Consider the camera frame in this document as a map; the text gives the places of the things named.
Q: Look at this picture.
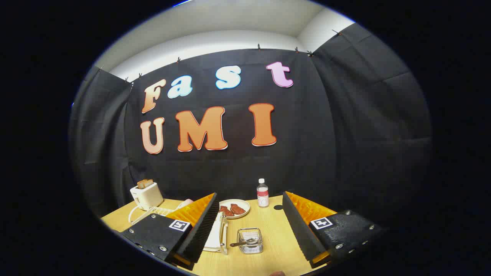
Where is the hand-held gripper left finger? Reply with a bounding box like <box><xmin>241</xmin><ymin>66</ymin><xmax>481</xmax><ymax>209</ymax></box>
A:
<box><xmin>120</xmin><ymin>192</ymin><xmax>220</xmax><ymax>268</ymax></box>

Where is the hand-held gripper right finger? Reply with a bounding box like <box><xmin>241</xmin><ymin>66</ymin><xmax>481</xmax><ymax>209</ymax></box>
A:
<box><xmin>282</xmin><ymin>191</ymin><xmax>384</xmax><ymax>268</ymax></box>

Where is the white wire dish rack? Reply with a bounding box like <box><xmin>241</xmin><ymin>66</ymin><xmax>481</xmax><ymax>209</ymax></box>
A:
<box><xmin>129</xmin><ymin>205</ymin><xmax>229</xmax><ymax>255</ymax></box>

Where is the metal wire basket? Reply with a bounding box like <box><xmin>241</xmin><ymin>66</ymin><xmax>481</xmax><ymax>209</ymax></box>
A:
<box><xmin>237</xmin><ymin>228</ymin><xmax>264</xmax><ymax>254</ymax></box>

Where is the cream plate with meat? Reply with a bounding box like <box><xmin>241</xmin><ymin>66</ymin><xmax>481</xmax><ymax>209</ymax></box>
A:
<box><xmin>219</xmin><ymin>199</ymin><xmax>250</xmax><ymax>220</ymax></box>

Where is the clear bottle red label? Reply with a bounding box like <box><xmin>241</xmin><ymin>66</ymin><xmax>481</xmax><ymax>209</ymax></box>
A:
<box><xmin>256</xmin><ymin>178</ymin><xmax>270</xmax><ymax>208</ymax></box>

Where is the cream white toaster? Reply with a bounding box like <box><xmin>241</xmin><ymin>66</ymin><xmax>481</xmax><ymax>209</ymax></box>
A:
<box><xmin>130</xmin><ymin>182</ymin><xmax>165</xmax><ymax>211</ymax></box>

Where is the black backdrop cloth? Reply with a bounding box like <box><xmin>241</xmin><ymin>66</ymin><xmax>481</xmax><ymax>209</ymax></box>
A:
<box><xmin>69</xmin><ymin>23</ymin><xmax>434</xmax><ymax>230</ymax></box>

